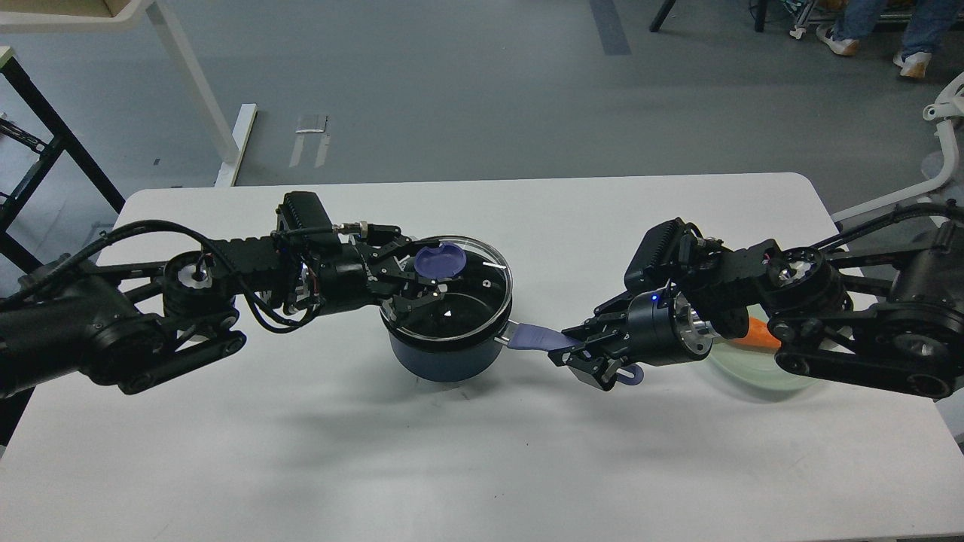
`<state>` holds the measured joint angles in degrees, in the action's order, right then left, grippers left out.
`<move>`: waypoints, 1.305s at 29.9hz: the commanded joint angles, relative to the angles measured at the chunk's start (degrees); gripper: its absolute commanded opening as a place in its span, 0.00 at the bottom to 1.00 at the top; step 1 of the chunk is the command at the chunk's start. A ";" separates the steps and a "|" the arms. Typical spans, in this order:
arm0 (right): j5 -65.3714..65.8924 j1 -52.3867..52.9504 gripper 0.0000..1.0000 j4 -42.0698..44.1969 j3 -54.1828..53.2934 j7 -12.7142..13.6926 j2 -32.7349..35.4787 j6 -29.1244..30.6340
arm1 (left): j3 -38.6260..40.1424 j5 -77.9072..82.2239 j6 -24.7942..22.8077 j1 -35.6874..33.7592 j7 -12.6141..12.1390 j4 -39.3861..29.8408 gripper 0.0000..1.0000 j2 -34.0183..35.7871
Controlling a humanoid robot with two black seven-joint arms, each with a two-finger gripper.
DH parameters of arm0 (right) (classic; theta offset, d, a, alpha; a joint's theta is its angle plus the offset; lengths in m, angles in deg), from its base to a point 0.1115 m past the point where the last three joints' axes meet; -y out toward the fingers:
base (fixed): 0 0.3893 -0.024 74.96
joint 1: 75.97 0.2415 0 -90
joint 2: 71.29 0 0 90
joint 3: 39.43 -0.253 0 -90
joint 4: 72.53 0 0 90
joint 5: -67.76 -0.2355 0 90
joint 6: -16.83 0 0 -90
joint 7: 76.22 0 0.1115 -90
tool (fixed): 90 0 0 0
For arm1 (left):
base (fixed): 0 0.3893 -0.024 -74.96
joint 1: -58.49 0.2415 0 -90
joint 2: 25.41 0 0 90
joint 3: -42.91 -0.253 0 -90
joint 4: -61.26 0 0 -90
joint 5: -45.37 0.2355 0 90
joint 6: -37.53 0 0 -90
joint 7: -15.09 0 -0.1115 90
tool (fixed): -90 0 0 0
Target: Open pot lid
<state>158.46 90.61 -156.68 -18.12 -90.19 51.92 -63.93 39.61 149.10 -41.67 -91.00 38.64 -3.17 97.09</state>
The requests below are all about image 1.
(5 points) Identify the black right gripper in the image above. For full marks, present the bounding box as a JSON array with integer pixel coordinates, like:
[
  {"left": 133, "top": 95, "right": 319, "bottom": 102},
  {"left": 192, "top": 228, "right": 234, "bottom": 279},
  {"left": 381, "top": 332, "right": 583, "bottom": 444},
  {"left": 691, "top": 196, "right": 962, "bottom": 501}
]
[{"left": 548, "top": 288, "right": 713, "bottom": 391}]

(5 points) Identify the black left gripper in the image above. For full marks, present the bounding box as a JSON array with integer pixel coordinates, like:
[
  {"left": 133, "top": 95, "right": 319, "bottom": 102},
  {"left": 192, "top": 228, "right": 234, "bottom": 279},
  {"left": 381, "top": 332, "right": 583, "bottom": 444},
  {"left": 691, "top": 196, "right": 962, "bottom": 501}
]
[{"left": 304, "top": 233, "right": 454, "bottom": 323}]

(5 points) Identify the glass lid with blue knob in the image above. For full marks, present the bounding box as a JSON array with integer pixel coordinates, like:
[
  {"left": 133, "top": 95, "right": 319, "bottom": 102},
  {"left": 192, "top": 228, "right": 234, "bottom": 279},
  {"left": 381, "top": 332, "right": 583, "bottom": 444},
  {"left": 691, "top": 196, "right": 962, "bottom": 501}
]
[{"left": 380, "top": 236, "right": 513, "bottom": 352}]

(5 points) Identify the blue saucepan with handle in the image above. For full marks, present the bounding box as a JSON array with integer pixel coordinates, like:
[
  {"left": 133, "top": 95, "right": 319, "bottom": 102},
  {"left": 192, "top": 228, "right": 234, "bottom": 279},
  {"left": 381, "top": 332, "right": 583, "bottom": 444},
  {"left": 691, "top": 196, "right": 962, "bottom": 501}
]
[{"left": 381, "top": 293, "right": 575, "bottom": 383}]

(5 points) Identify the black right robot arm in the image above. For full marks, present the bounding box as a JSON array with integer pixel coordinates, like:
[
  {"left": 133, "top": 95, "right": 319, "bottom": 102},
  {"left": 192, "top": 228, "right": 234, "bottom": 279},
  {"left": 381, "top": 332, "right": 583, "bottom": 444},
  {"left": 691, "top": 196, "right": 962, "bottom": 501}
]
[{"left": 548, "top": 200, "right": 963, "bottom": 399}]

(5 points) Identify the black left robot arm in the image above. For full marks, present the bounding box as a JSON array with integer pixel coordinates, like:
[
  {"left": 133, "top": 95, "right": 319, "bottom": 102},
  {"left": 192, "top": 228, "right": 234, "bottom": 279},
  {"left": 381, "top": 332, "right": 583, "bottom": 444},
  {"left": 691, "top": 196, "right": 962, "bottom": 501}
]
[{"left": 1, "top": 191, "right": 465, "bottom": 398}]

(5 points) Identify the pale green plate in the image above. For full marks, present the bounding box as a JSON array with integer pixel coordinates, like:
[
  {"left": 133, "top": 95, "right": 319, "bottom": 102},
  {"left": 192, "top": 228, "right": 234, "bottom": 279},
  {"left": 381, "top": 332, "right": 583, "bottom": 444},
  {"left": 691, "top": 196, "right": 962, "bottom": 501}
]
[{"left": 706, "top": 337, "right": 817, "bottom": 392}]

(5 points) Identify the orange toy carrot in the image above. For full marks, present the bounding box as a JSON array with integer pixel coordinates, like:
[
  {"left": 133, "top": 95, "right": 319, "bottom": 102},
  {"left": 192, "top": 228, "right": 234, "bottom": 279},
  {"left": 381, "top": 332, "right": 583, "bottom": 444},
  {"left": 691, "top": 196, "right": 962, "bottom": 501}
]
[{"left": 727, "top": 316, "right": 782, "bottom": 352}]

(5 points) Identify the black metal stand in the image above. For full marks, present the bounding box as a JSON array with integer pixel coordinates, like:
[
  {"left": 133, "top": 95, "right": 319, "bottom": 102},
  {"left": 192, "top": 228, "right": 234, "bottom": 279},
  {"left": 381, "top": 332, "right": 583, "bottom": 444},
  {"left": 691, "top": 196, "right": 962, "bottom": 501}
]
[{"left": 1, "top": 46, "right": 125, "bottom": 273}]

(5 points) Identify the person's right shoe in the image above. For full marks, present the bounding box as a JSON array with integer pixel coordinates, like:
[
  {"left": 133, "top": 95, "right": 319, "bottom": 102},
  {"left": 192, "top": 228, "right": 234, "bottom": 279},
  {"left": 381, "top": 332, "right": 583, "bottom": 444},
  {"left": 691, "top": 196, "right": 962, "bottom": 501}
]
[{"left": 816, "top": 23, "right": 859, "bottom": 57}]

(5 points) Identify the person's shoe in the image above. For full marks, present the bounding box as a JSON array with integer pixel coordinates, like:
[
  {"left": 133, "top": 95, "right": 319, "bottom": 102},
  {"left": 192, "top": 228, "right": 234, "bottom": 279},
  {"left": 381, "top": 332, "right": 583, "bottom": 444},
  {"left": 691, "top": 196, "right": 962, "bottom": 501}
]
[
  {"left": 892, "top": 51, "right": 932, "bottom": 80},
  {"left": 816, "top": 23, "right": 859, "bottom": 57}
]

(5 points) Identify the person's left shoe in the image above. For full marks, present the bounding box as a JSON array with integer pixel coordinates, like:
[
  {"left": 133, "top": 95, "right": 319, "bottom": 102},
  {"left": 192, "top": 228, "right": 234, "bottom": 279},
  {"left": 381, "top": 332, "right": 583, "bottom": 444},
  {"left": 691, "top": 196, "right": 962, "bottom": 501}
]
[{"left": 892, "top": 51, "right": 932, "bottom": 80}]

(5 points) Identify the white chair base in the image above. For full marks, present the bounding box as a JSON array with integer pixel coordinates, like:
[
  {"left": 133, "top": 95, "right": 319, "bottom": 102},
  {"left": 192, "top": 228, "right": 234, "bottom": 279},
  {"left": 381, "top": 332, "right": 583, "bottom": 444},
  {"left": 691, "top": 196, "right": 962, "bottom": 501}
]
[{"left": 832, "top": 72, "right": 964, "bottom": 227}]

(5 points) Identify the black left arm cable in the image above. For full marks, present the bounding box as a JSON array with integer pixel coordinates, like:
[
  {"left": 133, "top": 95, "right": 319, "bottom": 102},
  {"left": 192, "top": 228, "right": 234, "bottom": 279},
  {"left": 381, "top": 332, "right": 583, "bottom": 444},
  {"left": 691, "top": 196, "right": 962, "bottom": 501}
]
[{"left": 23, "top": 220, "right": 317, "bottom": 333}]

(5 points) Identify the white table frame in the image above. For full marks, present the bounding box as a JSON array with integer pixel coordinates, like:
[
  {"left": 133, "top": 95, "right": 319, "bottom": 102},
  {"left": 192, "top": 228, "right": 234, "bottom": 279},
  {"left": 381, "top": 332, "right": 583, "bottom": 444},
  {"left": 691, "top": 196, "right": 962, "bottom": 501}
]
[{"left": 1, "top": 1, "right": 258, "bottom": 188}]

